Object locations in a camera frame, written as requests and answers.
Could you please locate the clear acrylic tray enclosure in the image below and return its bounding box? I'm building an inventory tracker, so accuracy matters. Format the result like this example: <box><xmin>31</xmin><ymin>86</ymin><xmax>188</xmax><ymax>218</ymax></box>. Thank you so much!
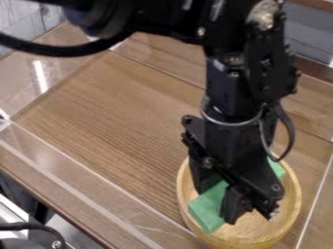
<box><xmin>0</xmin><ymin>9</ymin><xmax>333</xmax><ymax>249</ymax></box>

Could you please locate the black cable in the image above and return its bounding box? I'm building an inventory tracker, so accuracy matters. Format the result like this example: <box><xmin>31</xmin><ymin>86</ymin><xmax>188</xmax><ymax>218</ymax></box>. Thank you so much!
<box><xmin>0</xmin><ymin>222</ymin><xmax>67</xmax><ymax>249</ymax></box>

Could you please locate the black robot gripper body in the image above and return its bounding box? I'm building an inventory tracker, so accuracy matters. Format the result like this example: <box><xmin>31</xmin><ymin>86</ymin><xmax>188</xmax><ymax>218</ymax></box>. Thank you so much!
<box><xmin>182</xmin><ymin>115</ymin><xmax>285</xmax><ymax>220</ymax></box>

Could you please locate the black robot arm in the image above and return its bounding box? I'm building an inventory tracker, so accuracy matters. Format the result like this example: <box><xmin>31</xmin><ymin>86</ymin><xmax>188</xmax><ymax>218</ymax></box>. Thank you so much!
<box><xmin>0</xmin><ymin>0</ymin><xmax>299</xmax><ymax>225</ymax></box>

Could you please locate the brown wooden bowl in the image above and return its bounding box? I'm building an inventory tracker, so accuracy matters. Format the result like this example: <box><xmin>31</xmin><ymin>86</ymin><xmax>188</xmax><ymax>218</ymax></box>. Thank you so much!
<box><xmin>176</xmin><ymin>159</ymin><xmax>302</xmax><ymax>249</ymax></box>

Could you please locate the black metal mount with screw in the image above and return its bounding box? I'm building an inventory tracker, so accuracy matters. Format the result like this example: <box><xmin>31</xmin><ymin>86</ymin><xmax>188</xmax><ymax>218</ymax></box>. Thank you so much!
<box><xmin>26</xmin><ymin>228</ymin><xmax>75</xmax><ymax>249</ymax></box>

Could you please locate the green rectangular block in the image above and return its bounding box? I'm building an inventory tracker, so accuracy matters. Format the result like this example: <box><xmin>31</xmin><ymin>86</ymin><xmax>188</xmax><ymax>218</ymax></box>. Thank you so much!
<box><xmin>186</xmin><ymin>157</ymin><xmax>289</xmax><ymax>234</ymax></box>

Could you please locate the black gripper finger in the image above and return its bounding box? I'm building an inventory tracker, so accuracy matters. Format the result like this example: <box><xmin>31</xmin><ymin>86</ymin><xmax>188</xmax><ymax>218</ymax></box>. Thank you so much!
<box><xmin>219</xmin><ymin>184</ymin><xmax>254</xmax><ymax>225</ymax></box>
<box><xmin>188</xmin><ymin>143</ymin><xmax>222</xmax><ymax>195</ymax></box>

